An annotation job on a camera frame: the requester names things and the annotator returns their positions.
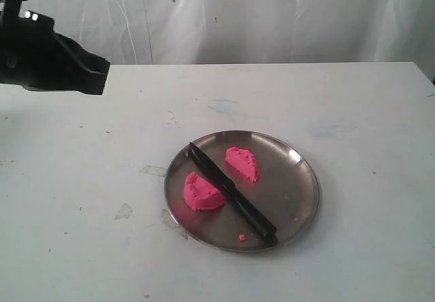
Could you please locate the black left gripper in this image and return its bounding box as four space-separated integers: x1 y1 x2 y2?
1 16 110 95

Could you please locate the pink clay lump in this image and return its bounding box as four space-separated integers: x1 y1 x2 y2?
183 171 225 212

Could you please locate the pink object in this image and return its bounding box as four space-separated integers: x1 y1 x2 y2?
225 147 260 182

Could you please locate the black knife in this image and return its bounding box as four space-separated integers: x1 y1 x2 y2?
188 142 278 246

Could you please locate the white backdrop curtain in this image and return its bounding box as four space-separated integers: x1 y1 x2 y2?
22 0 434 73

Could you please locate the round steel plate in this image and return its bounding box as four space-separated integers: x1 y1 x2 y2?
164 131 321 252

